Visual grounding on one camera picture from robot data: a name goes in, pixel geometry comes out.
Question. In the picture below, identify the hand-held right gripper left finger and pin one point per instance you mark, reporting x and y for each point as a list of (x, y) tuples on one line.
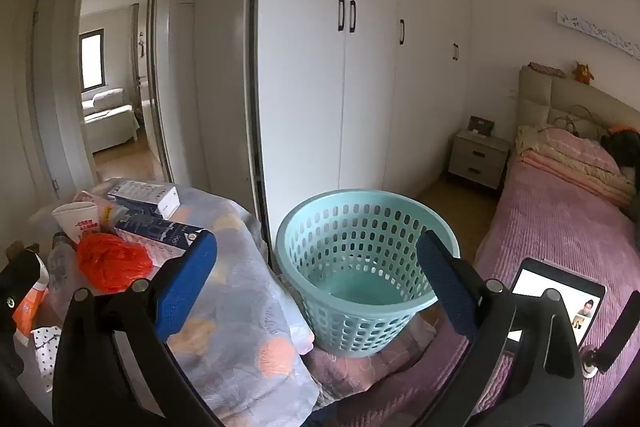
[(185, 282)]

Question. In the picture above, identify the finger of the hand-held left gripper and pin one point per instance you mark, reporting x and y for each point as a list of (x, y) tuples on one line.
[(17, 287)]

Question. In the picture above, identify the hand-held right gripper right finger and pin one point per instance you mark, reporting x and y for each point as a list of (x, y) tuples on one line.
[(445, 292)]

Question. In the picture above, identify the orange white packet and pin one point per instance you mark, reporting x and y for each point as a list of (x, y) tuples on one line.
[(30, 307)]

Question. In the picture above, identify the clear plastic bottle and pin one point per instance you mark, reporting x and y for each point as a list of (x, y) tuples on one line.
[(62, 262)]

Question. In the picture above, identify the dotted white blue box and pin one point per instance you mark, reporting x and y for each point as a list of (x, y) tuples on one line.
[(150, 232)]

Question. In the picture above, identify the polka dot white packet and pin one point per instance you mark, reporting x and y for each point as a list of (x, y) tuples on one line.
[(47, 352)]

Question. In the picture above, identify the red plastic bag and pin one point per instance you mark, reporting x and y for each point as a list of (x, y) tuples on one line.
[(112, 262)]

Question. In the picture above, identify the white red paper cup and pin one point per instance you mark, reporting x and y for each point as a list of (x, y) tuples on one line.
[(75, 219)]

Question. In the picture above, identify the white blue carton box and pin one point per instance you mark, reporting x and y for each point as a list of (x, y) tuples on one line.
[(150, 197)]

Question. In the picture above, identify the teal plastic laundry basket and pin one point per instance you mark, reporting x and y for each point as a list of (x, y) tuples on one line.
[(340, 332)]

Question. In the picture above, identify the patterned table cover cloth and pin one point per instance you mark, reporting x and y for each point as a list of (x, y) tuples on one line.
[(240, 307)]

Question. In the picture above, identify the black tablet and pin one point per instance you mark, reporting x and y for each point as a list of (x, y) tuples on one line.
[(545, 287)]

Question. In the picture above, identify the bed with pink cover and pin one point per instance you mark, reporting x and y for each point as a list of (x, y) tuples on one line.
[(540, 227)]

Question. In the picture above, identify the mauve folded quilt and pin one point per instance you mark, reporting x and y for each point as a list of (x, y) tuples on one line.
[(350, 377)]

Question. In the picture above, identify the grey nightstand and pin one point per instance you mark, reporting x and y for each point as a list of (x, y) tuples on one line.
[(475, 157)]

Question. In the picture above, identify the white sofa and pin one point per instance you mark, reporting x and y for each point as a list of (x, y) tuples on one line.
[(107, 122)]

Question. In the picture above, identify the folded pink blanket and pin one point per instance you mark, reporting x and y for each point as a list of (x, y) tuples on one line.
[(575, 157)]

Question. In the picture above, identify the white wardrobe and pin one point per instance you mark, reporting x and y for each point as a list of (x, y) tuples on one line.
[(310, 107)]

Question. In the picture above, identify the beige padded headboard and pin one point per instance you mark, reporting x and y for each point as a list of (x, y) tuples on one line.
[(550, 102)]

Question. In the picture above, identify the dark clothing pile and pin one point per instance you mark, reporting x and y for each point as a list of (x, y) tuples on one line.
[(622, 144)]

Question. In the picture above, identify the dark framed window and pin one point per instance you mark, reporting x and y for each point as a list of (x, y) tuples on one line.
[(92, 59)]

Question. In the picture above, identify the brown patterned cloth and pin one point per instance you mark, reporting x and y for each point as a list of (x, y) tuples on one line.
[(547, 70)]

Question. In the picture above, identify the orange plush toy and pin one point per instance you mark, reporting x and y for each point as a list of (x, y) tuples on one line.
[(583, 72)]

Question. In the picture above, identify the dark frame on nightstand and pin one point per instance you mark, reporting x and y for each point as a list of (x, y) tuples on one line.
[(481, 125)]

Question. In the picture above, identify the white wall decor strip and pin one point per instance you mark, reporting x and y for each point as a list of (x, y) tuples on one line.
[(600, 32)]

